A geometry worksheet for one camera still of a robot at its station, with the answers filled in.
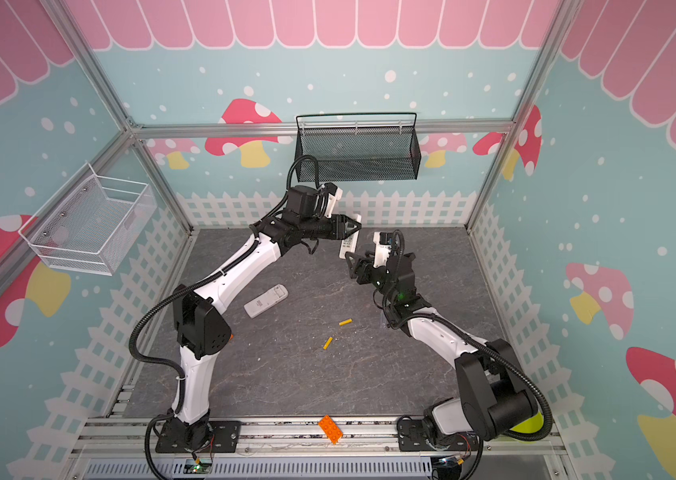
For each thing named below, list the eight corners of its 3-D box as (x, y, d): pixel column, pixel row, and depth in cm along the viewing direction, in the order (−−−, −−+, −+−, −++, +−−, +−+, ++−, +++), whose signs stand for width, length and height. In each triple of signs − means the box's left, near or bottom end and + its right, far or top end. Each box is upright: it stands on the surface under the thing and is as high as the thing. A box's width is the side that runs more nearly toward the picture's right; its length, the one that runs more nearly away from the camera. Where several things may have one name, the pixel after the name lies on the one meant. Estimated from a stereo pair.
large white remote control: (249, 320, 97) (247, 317, 95) (242, 310, 99) (240, 307, 98) (291, 294, 103) (290, 291, 102) (283, 285, 106) (282, 281, 104)
